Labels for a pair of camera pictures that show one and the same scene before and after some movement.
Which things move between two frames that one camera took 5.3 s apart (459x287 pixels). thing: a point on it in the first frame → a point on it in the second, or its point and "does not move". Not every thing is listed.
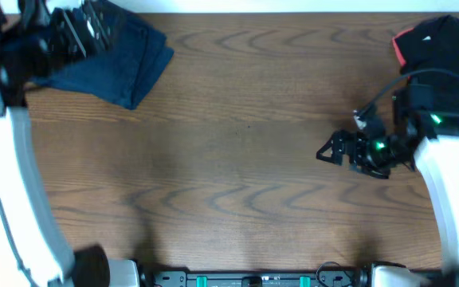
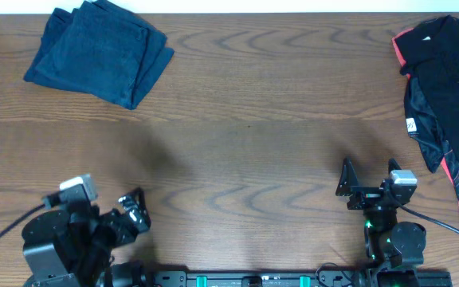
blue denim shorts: (121, 70) does not move
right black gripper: (358, 139) → (365, 195)
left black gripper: (59, 27) → (122, 233)
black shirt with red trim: (445, 52) does not move
